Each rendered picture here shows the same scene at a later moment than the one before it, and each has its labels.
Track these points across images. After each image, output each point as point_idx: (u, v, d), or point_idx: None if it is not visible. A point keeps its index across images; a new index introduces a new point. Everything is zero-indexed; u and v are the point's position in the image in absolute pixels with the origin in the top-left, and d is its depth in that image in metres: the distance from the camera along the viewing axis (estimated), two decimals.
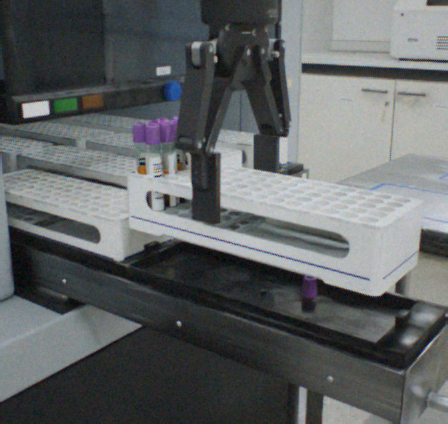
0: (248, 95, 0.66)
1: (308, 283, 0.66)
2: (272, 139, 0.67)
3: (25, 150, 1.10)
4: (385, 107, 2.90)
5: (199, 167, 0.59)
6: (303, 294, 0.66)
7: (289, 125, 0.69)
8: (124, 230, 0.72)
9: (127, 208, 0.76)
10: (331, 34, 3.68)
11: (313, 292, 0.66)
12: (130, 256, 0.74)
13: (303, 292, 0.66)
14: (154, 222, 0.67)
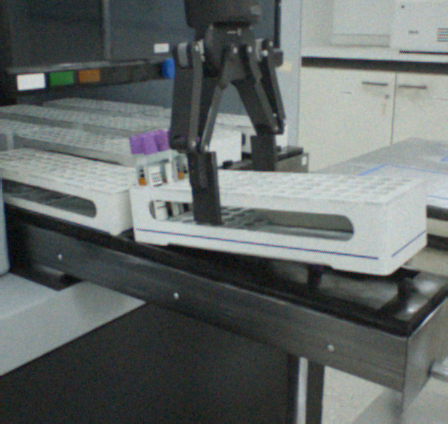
0: (240, 96, 0.66)
1: None
2: (268, 138, 0.68)
3: (21, 131, 1.08)
4: (385, 100, 2.89)
5: (196, 167, 0.59)
6: (309, 267, 0.65)
7: (284, 123, 0.69)
8: (121, 203, 0.71)
9: (124, 182, 0.74)
10: (331, 28, 3.66)
11: (319, 265, 0.64)
12: (127, 230, 0.72)
13: (309, 265, 0.65)
14: (159, 231, 0.67)
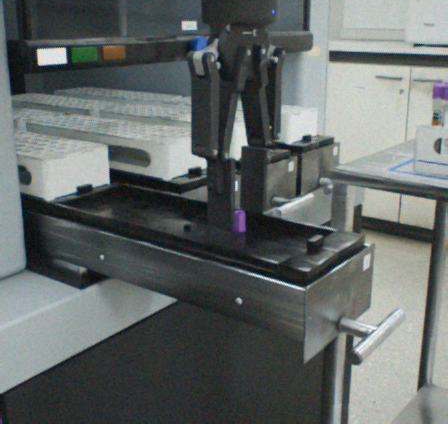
0: (235, 105, 0.61)
1: (236, 217, 0.65)
2: None
3: (34, 118, 1.01)
4: None
5: None
6: (232, 229, 0.66)
7: (194, 150, 0.61)
8: (54, 169, 0.72)
9: (60, 150, 0.76)
10: (341, 22, 3.59)
11: (241, 227, 0.66)
12: (61, 196, 0.74)
13: (232, 227, 0.66)
14: (442, 164, 0.83)
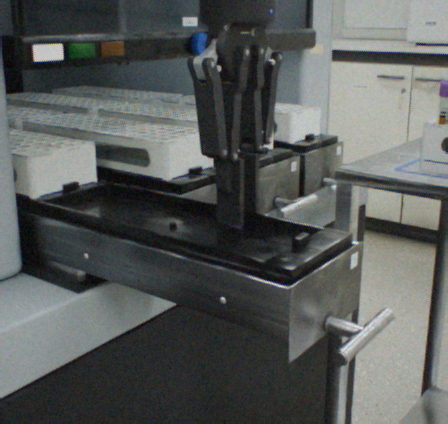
0: (239, 105, 0.61)
1: None
2: None
3: (31, 117, 0.99)
4: (401, 94, 2.79)
5: None
6: (232, 225, 0.66)
7: (204, 150, 0.62)
8: (39, 167, 0.71)
9: (46, 148, 0.75)
10: (342, 21, 3.57)
11: None
12: (47, 194, 0.73)
13: (232, 223, 0.66)
14: None
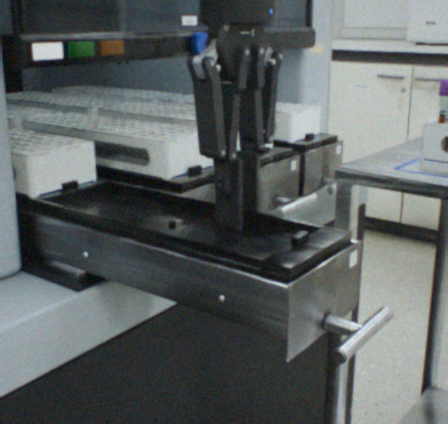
0: (239, 105, 0.61)
1: None
2: None
3: (31, 116, 0.99)
4: None
5: None
6: (231, 224, 0.66)
7: (202, 150, 0.62)
8: (38, 166, 0.71)
9: (45, 146, 0.75)
10: (342, 21, 3.57)
11: None
12: (46, 193, 0.73)
13: None
14: None
